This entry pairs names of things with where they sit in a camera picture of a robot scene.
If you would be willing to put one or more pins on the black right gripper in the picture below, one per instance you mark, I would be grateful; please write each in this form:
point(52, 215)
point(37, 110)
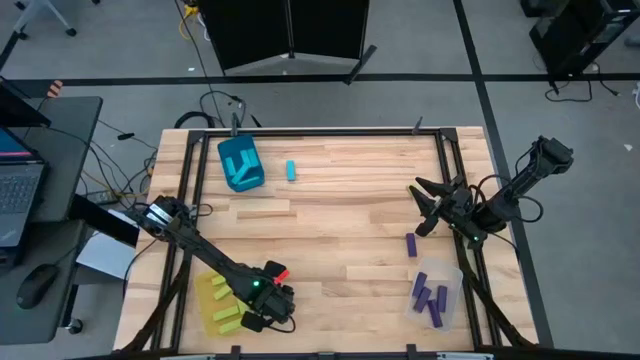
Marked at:
point(457, 206)

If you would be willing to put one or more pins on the black monitor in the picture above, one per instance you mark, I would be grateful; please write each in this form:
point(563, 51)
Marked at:
point(20, 107)

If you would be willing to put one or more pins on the black computer mouse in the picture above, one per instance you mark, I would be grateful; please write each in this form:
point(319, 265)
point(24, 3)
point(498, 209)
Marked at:
point(36, 285)

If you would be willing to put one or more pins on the blue plastic bin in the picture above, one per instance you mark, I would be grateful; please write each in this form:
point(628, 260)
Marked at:
point(225, 146)

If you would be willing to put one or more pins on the black folding partition screen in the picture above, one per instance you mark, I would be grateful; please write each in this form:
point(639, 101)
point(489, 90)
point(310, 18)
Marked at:
point(250, 30)

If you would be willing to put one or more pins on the black desk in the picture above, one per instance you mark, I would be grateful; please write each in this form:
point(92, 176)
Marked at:
point(75, 150)

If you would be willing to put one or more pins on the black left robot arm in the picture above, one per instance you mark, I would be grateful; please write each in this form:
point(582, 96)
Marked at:
point(210, 252)

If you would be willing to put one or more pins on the clear plastic tray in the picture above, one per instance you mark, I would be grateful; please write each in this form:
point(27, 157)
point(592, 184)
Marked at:
point(450, 272)

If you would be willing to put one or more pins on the black angled panel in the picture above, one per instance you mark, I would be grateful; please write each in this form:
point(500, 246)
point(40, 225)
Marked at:
point(100, 220)

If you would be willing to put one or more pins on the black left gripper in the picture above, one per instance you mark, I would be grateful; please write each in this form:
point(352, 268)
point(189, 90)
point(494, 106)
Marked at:
point(277, 305)

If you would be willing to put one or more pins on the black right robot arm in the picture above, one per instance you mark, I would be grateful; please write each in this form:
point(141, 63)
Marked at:
point(525, 175)

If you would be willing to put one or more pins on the yellow translucent tray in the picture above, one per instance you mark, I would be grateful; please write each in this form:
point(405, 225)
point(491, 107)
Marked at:
point(204, 300)

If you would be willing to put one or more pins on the black equipment rack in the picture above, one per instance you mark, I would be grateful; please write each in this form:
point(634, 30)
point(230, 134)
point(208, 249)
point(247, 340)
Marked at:
point(575, 35)

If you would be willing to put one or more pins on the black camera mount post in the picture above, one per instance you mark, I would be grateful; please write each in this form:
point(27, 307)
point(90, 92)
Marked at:
point(235, 125)
point(418, 126)

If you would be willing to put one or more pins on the black aluminium table frame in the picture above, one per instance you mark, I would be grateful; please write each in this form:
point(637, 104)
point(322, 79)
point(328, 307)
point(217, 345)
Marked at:
point(310, 133)

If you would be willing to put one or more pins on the black frame bracket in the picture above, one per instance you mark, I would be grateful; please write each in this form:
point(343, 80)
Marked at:
point(235, 352)
point(412, 352)

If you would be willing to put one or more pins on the black desk caster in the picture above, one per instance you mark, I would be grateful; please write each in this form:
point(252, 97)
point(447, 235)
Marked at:
point(75, 327)

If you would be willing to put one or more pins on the black floor tape strip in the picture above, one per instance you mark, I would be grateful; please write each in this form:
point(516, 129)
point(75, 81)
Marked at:
point(400, 77)
point(469, 50)

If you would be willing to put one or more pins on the office chair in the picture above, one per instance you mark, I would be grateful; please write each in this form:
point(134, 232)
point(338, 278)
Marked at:
point(71, 32)

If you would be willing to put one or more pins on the white box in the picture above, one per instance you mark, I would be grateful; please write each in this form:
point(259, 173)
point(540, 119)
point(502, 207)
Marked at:
point(107, 257)

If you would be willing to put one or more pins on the grey laptop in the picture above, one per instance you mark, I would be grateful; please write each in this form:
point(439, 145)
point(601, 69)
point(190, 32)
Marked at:
point(20, 195)

